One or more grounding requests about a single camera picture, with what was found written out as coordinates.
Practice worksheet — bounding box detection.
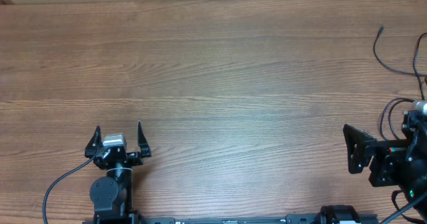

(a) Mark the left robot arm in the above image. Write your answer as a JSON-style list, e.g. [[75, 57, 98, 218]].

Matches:
[[84, 122, 151, 224]]

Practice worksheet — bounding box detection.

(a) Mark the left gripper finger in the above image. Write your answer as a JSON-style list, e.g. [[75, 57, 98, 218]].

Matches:
[[85, 126, 101, 153], [137, 121, 151, 157]]

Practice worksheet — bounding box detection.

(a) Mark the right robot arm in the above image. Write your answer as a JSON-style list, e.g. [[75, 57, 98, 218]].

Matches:
[[343, 111, 426, 219]]

